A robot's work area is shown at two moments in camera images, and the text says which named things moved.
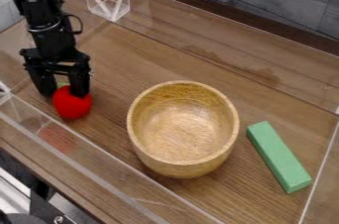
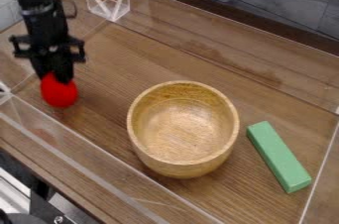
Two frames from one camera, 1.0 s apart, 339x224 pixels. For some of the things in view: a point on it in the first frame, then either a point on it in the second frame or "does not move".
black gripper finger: x=80 y=77 → x=64 y=68
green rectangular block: x=279 y=159 does not move
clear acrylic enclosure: x=210 y=126 does not move
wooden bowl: x=183 y=124 does not move
